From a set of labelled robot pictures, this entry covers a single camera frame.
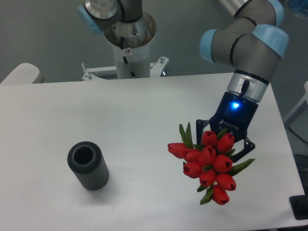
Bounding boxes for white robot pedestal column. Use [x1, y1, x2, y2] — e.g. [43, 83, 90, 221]
[81, 12, 169, 82]

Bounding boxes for white chair backrest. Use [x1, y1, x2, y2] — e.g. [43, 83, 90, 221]
[0, 63, 44, 86]

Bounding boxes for white frame at right edge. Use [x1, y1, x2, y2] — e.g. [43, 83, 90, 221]
[283, 82, 308, 145]

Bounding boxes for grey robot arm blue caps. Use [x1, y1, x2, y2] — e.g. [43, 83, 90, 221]
[77, 0, 289, 162]

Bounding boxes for black device at table edge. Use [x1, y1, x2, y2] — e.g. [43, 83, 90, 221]
[289, 195, 308, 220]

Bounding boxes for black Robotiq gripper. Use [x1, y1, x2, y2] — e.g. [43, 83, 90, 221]
[196, 92, 258, 163]

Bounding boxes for dark grey ribbed vase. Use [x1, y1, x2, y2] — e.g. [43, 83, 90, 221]
[67, 141, 109, 191]

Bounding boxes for black cable on pedestal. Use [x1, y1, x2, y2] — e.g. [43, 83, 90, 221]
[119, 36, 137, 78]

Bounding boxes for red tulip bouquet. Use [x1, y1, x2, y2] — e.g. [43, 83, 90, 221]
[167, 124, 254, 205]

